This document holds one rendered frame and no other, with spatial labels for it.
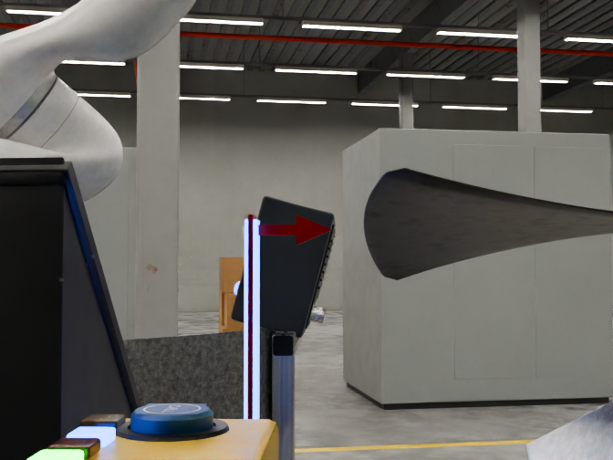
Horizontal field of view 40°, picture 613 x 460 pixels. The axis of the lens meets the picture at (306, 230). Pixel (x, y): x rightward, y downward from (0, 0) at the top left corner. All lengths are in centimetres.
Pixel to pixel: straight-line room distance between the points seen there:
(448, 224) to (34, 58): 58
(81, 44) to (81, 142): 12
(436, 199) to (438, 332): 629
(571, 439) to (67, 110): 70
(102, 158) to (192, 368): 148
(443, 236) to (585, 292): 669
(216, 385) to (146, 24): 163
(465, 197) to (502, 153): 652
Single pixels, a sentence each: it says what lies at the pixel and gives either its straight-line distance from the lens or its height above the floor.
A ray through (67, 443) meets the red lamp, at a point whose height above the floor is 108.
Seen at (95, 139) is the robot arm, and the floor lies 131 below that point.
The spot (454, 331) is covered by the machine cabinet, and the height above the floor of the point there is 61.
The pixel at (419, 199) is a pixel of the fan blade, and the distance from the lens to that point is 62.
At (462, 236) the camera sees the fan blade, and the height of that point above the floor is 118.
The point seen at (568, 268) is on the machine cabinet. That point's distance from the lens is 731.
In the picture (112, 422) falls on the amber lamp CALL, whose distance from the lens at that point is 43.
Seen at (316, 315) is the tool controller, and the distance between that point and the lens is 127.
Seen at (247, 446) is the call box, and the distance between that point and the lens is 39.
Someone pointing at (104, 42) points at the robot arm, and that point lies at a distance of 107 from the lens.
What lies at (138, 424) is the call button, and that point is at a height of 108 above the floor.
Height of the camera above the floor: 115
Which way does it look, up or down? 2 degrees up
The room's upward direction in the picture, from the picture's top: straight up
